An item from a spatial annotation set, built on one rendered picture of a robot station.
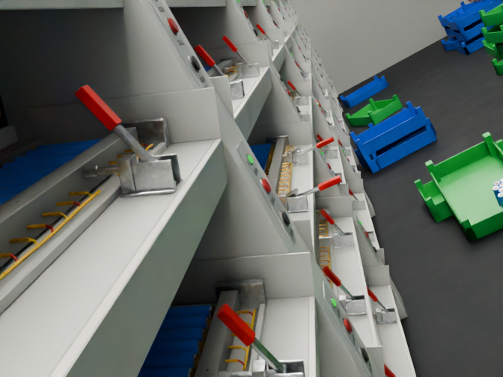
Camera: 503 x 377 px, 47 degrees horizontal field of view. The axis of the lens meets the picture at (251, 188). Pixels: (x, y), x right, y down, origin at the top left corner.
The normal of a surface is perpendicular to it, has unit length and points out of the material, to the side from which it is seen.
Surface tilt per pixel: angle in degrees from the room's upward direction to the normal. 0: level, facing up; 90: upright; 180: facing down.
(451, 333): 0
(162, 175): 90
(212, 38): 90
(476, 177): 18
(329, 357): 90
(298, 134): 90
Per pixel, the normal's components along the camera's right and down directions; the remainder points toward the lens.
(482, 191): -0.50, -0.70
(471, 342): -0.50, -0.84
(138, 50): -0.10, 0.30
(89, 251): -0.13, -0.95
